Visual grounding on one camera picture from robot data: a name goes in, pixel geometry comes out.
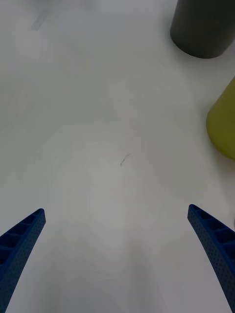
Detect yellow-green plastic waste bin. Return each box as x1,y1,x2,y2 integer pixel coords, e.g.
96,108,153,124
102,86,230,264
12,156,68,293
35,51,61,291
206,77,235,161

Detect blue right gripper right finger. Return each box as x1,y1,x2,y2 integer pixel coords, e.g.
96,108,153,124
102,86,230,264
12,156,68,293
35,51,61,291
187,203,235,313

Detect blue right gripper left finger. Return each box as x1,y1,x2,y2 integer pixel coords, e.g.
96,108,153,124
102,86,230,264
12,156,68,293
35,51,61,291
0,208,47,313

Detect grey plastic waste bin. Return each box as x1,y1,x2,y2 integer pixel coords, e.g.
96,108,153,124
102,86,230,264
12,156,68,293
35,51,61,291
170,0,235,59

